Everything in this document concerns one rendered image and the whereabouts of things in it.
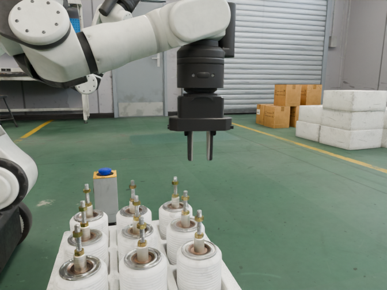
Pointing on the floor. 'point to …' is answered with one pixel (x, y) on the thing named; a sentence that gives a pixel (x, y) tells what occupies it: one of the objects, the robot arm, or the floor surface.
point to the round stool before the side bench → (8, 110)
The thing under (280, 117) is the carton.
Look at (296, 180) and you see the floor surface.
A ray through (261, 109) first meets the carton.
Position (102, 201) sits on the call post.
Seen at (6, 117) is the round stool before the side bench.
